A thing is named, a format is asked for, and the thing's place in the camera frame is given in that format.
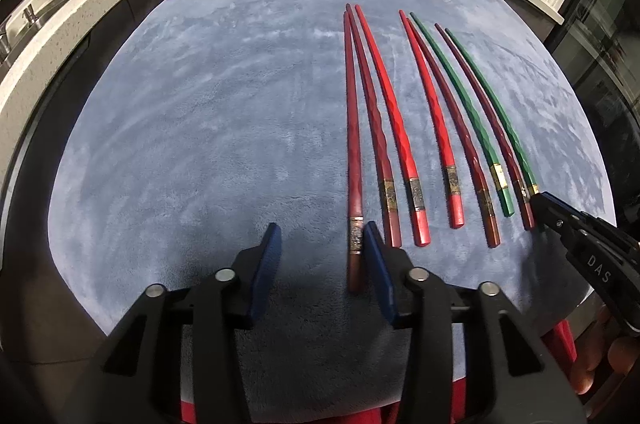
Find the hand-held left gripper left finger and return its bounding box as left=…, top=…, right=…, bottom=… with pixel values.
left=60, top=223, right=282, bottom=424

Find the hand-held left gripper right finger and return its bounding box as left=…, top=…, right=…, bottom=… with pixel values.
left=364, top=221, right=586, bottom=424

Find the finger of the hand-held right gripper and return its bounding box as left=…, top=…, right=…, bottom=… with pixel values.
left=530, top=191, right=640, bottom=335

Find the pair of red chopsticks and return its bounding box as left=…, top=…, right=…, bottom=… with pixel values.
left=354, top=4, right=432, bottom=248

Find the bright red chopstick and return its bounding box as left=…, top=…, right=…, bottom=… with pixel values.
left=398, top=9, right=466, bottom=230

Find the person's right hand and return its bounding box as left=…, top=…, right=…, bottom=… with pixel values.
left=570, top=304, right=640, bottom=397

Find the blue-grey plush mat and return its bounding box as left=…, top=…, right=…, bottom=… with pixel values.
left=47, top=0, right=618, bottom=410

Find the black glass door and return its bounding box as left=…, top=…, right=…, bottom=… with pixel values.
left=547, top=0, right=640, bottom=230

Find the steel faucet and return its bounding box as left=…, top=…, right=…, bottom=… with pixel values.
left=0, top=3, right=42, bottom=66

